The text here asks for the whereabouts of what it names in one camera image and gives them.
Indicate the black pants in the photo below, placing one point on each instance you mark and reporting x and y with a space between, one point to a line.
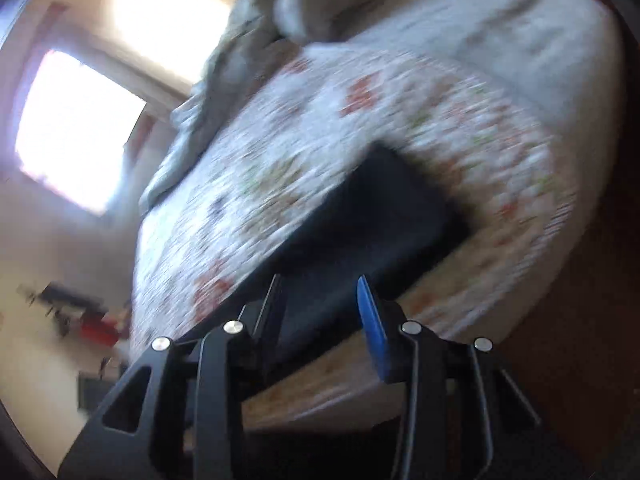
375 220

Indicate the red object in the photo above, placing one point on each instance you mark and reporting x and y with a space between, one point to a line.
100 332

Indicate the grey duvet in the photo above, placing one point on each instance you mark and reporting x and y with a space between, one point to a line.
225 70

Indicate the dark furniture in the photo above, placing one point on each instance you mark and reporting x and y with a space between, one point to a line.
65 300

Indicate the window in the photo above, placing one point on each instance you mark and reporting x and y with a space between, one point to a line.
75 130

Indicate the floral quilt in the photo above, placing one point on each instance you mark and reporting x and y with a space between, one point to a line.
310 135

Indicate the dark box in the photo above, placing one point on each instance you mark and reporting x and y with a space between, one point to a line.
97 392

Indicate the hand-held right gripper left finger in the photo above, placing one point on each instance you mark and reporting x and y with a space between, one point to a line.
270 320

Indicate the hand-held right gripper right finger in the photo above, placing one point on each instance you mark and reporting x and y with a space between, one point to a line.
372 330

